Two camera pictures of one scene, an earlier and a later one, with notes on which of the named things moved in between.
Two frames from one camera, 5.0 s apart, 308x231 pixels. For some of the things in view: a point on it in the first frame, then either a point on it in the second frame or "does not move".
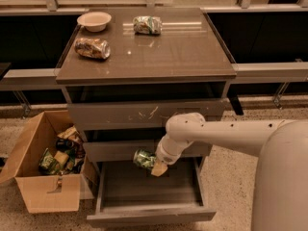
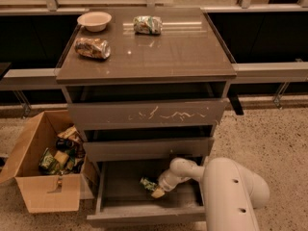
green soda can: (144, 159) -> (148, 184)
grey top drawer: (141, 115) does not move
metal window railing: (243, 74) does not move
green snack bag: (48, 165) does not move
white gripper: (167, 157) -> (166, 183)
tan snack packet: (70, 133) does not move
